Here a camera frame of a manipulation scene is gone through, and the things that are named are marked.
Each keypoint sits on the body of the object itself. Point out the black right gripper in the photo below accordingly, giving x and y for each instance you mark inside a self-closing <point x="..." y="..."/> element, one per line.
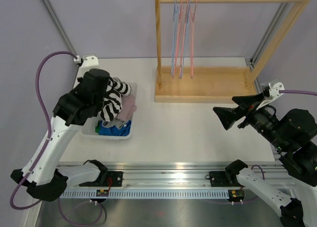
<point x="228" y="115"/>

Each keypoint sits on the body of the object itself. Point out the black white striped tank top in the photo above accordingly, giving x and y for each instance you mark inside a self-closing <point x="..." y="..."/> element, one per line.
<point x="112" y="103"/>

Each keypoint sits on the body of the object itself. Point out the mauve tank top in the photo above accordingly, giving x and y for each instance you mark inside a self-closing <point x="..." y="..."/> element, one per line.
<point x="128" y="108"/>

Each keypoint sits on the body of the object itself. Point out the grey tank top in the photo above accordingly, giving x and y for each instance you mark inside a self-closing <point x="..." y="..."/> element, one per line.
<point x="114" y="123"/>

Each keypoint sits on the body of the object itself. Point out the blue tank top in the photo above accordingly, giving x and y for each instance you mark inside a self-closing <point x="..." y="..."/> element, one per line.
<point x="125" y="131"/>

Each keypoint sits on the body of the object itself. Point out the green tank top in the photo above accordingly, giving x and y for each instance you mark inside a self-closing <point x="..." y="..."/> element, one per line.
<point x="98" y="126"/>

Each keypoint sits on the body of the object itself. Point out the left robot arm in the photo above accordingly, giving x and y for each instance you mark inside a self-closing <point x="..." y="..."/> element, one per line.
<point x="41" y="176"/>

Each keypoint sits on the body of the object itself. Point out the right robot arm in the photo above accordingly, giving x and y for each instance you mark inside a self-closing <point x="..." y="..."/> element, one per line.
<point x="292" y="138"/>

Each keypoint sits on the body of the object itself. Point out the white plastic basket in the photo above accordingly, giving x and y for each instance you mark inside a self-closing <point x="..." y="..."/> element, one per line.
<point x="89" y="127"/>

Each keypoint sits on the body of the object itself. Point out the wooden clothes rack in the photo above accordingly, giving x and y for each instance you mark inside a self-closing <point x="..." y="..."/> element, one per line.
<point x="215" y="84"/>

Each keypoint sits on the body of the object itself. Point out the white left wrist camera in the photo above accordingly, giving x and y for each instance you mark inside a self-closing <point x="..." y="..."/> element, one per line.
<point x="86" y="62"/>

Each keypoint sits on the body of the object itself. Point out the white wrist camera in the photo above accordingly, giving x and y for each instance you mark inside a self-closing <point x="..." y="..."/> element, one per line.
<point x="86" y="62"/>
<point x="271" y="93"/>

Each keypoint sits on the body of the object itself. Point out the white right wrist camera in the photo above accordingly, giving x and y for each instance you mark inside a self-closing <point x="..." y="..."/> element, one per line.
<point x="271" y="93"/>

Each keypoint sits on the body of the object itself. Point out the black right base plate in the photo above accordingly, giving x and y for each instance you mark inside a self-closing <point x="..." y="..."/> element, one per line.
<point x="222" y="179"/>

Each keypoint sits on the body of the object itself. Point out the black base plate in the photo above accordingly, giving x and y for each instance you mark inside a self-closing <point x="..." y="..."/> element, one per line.
<point x="114" y="178"/>
<point x="222" y="179"/>

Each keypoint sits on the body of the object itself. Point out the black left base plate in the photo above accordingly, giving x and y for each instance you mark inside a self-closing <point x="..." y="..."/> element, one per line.
<point x="114" y="178"/>

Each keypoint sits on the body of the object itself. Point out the aluminium mounting rail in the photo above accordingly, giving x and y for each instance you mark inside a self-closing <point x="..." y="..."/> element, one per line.
<point x="191" y="174"/>

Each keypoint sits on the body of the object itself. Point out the white slotted cable duct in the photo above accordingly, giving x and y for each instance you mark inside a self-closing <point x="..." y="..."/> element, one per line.
<point x="127" y="193"/>

